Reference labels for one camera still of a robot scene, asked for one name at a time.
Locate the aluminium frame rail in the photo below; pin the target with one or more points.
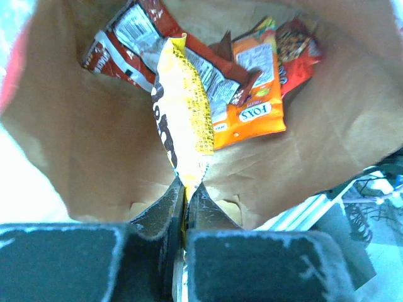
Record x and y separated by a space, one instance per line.
303 216

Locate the red paper bag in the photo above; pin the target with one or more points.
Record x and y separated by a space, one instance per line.
95 137

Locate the red nuts snack packet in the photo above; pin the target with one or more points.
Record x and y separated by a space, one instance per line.
298 51

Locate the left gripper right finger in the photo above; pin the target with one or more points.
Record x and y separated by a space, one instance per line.
227 263

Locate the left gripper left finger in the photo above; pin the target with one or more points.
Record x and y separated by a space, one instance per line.
131 261

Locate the brown chocolate bar wrapper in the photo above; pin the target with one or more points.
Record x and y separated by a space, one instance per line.
239 78

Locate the orange snack packet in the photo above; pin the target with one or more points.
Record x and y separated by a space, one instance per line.
261 113

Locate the yellow candy packet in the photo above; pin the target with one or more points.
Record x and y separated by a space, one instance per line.
182 114

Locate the red silver snack packet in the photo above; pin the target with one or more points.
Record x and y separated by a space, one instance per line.
129 46

